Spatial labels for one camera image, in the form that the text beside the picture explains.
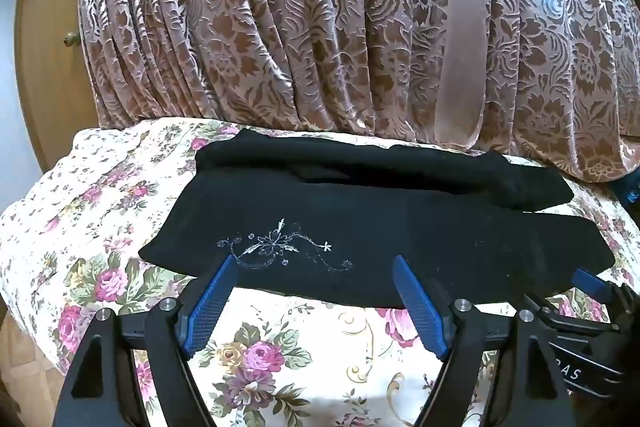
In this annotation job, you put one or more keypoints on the pink curtain tie band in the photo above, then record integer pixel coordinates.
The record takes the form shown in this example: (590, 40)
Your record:
(465, 32)

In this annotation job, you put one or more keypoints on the dark blue object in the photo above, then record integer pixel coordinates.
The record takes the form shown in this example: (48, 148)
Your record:
(629, 189)

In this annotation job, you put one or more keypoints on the floral bed sheet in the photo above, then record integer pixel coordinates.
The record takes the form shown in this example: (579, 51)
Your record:
(100, 207)

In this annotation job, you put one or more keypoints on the black pants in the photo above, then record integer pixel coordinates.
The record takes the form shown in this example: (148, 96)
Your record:
(350, 217)

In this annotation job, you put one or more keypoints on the wooden cabinet door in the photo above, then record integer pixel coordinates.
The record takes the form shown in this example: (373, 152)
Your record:
(45, 82)

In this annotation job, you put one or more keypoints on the brown floral curtain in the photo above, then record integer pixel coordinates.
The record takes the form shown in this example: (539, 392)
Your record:
(300, 17)

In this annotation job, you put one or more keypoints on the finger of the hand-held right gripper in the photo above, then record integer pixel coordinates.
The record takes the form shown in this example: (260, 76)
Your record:
(590, 282)
(570, 314)

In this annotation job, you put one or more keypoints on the brass cabinet knob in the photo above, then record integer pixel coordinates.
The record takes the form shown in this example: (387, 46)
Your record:
(68, 39)

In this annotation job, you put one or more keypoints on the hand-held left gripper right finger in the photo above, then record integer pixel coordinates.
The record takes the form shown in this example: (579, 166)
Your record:
(417, 302)

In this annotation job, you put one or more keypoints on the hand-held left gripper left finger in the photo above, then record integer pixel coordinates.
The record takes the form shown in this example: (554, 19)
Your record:
(207, 302)

